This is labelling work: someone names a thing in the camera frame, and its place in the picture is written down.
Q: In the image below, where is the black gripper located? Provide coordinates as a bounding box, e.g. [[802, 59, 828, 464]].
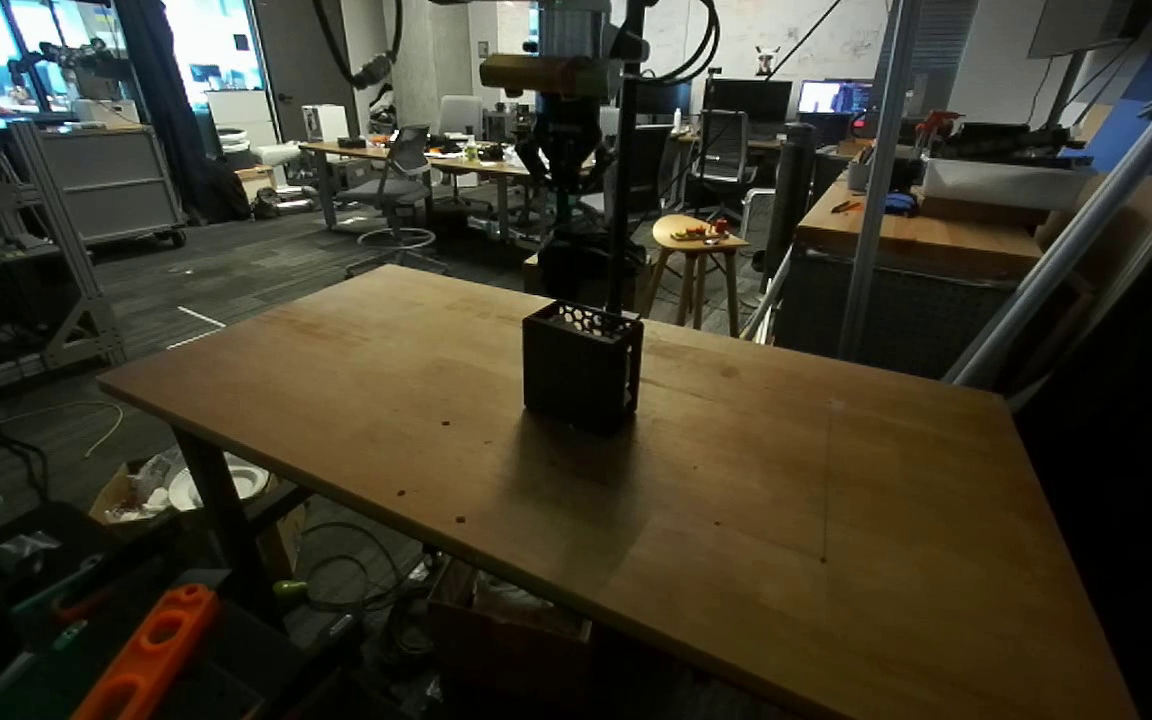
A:
[[480, 52, 612, 195]]

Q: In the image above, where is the light grey towel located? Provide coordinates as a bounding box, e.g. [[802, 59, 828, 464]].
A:
[[555, 303, 612, 338]]

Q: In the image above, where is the black perforated box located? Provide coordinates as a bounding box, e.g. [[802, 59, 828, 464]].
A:
[[523, 303, 645, 430]]

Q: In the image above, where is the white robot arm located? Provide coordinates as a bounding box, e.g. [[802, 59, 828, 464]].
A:
[[480, 0, 612, 195]]

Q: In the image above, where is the round wooden stool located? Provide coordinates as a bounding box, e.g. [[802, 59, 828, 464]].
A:
[[641, 212, 748, 333]]

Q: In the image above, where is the computer monitor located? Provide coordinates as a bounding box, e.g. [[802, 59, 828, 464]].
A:
[[798, 80, 873, 115]]

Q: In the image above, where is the vertical metal pole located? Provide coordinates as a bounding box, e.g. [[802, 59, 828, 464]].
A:
[[835, 0, 920, 360]]

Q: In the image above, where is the wooden workbench with drawers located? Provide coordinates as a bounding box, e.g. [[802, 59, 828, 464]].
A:
[[774, 179, 1039, 376]]

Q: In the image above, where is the grey metal shelf rack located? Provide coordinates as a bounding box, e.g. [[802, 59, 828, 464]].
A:
[[0, 119, 126, 393]]

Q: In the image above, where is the diagonal metal pole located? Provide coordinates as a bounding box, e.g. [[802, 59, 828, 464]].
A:
[[949, 123, 1152, 387]]

